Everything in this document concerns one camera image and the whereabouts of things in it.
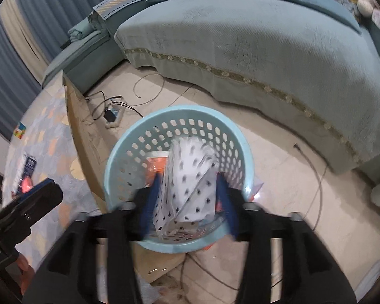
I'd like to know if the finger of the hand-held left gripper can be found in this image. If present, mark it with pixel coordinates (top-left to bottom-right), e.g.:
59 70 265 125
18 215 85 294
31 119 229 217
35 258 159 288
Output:
0 179 63 245

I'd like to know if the long black floor cable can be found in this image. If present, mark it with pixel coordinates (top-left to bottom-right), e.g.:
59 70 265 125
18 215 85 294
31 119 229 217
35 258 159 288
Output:
293 144 329 229

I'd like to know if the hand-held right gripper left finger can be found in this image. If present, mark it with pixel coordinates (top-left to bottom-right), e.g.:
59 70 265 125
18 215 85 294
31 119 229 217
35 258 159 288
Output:
22 173 163 304

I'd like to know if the teal sofa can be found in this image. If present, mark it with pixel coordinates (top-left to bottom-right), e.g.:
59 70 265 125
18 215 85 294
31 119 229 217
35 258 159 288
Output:
41 0 380 220

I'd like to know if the pink packet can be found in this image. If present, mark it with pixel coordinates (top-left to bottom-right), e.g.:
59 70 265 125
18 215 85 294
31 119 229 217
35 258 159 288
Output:
20 179 36 194

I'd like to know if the white spotted paper bag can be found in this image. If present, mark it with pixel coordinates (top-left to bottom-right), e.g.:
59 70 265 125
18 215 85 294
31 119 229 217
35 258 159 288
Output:
153 136 221 242

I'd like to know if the blue and white box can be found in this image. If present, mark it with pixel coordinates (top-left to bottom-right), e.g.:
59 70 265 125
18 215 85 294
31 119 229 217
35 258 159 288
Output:
14 153 38 194

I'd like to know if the light blue plastic basket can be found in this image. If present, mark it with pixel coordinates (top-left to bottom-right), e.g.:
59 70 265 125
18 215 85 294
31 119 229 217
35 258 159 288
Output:
103 105 256 255

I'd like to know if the black adapter cable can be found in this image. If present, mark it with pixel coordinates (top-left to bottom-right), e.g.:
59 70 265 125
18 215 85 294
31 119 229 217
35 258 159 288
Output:
85 91 143 121

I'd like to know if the white power strip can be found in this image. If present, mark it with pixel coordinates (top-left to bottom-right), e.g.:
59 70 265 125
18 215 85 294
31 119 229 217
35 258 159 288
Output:
105 103 129 130

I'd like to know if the beige sheer curtain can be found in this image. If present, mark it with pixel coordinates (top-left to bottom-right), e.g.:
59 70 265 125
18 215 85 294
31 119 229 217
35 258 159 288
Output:
0 0 52 80

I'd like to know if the patterned grey tablecloth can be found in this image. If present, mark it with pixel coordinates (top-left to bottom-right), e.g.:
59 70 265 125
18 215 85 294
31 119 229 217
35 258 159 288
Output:
2 87 164 304

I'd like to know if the white coffee table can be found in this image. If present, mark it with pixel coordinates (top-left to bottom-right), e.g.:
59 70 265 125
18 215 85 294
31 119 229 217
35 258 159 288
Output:
0 71 191 284

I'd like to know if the grey floor cable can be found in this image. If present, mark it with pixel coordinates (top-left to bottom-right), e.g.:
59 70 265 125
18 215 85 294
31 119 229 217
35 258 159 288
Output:
133 73 165 105

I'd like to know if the folded teal blanket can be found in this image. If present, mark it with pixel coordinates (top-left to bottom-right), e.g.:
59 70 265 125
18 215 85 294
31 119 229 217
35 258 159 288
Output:
68 15 97 42

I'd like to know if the person's left hand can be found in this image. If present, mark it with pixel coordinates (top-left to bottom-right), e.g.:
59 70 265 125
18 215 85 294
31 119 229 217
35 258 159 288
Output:
17 253 35 273

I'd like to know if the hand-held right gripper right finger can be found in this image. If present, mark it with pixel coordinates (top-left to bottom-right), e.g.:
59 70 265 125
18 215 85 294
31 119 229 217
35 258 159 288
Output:
214 174 358 304

